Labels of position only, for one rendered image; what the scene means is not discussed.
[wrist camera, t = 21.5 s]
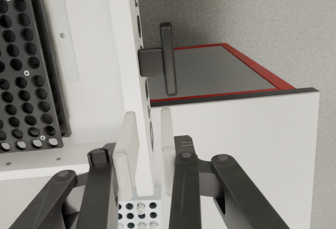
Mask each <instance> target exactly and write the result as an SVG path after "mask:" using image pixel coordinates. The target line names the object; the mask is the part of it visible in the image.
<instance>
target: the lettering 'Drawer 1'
mask: <svg viewBox="0 0 336 229"><path fill-rule="evenodd" d="M135 7H138V3H137V2H136V0H135ZM137 24H138V32H139V37H140V38H141V25H140V17H139V15H137ZM145 91H146V99H147V100H148V98H149V93H148V85H147V78H146V80H145ZM147 107H148V114H149V119H150V112H151V110H150V108H149V105H148V106H147ZM151 128H152V134H151ZM150 137H151V145H152V151H153V146H154V135H153V127H152V122H150Z"/></svg>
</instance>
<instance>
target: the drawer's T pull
mask: <svg viewBox="0 0 336 229"><path fill-rule="evenodd" d="M159 31H160V41H161V47H151V48H141V49H139V50H138V52H137V55H138V63H139V71H140V75H141V77H154V76H162V75H164V82H165V92H166V95H167V96H169V97H170V96H176V95H177V93H178V90H177V79H176V67H175V55H174V44H173V32H172V24H171V23H170V22H162V23H160V24H159Z"/></svg>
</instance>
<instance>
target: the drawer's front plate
mask: <svg viewBox="0 0 336 229"><path fill-rule="evenodd" d="M136 2H137V4H138V0H136ZM109 7H110V14H111V20H112V27H113V34H114V41H115V48H116V54H117V61H118V68H119V75H120V82H121V89H122V95H123V102H124V109H125V113H126V112H129V111H133V112H135V116H136V124H137V131H138V139H139V152H138V159H137V167H136V175H135V184H136V191H137V195H138V196H139V197H142V196H153V195H154V184H155V158H156V149H155V140H154V136H153V150H152V142H151V131H150V122H151V123H152V114H151V106H150V97H149V89H148V98H147V96H146V80H147V77H142V76H141V75H140V67H139V59H138V50H139V49H141V46H142V47H143V48H144V46H143V38H142V29H141V25H140V29H141V38H140V35H139V29H138V18H137V16H138V15H139V20H140V12H139V4H138V6H137V7H136V4H135V0H109ZM140 24H141V21H140ZM147 88H148V80H147ZM148 109H149V110H150V118H149V112H148ZM152 131H153V123H152ZM153 135H154V131H153Z"/></svg>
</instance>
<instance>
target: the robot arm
mask: <svg viewBox="0 0 336 229"><path fill-rule="evenodd" d="M160 114H161V153H162V162H163V171H164V180H165V189H166V195H168V196H171V205H170V216H169V226H168V229H203V228H202V209H201V196H205V197H213V202H214V204H215V206H216V208H217V210H218V212H219V214H220V216H221V217H222V219H223V221H224V223H225V225H226V227H227V229H290V228H289V226H288V225H287V224H286V223H285V221H284V220H283V219H282V218H281V216H280V215H279V214H278V212H277V211H276V210H275V209H274V207H273V206H272V205H271V204H270V202H269V201H268V200H267V199H266V197H265V196H264V195H263V194H262V192H261V191H260V190H259V189H258V187H257V186H256V185H255V184H254V182H253V181H252V180H251V178H250V177H249V176H248V175H247V173H246V172H245V171H244V170H243V168H242V167H241V166H240V165H239V163H238V162H237V161H236V160H235V158H234V157H232V156H231V155H228V154H217V155H215V156H213V157H212V158H211V161H206V160H201V159H199V158H198V155H197V154H196V151H195V147H194V143H193V139H192V137H190V136H189V135H179V136H174V133H173V124H172V115H171V109H169V107H166V108H162V109H161V110H160ZM139 147H140V143H139V135H138V128H137V121H136V113H135V112H134V111H127V112H126V113H125V115H124V118H123V122H122V125H121V129H120V132H119V135H118V139H117V142H112V143H106V144H105V145H104V146H103V147H100V148H96V149H93V150H91V151H90V152H88V154H87V158H88V163H89V171H88V172H86V173H83V174H79V175H76V172H75V171H74V170H72V169H66V170H61V171H59V172H57V173H55V174H54V175H53V176H52V177H51V178H50V180H49V181H48V182H47V183H46V184H45V186H44V187H43V188H42V189H41V190H40V192H39V193H38V194H37V195H36V196H35V197H34V199H33V200H32V201H31V202H30V203H29V205H28V206H27V207H26V208H25V209H24V211H23V212H22V213H21V214H20V215H19V216H18V218H17V219H16V220H15V221H14V222H13V224H12V225H11V226H10V227H9V228H8V229H118V217H119V199H120V200H122V201H128V200H131V198H133V193H134V186H135V178H136V170H137V163H138V155H139ZM118 194H119V199H118Z"/></svg>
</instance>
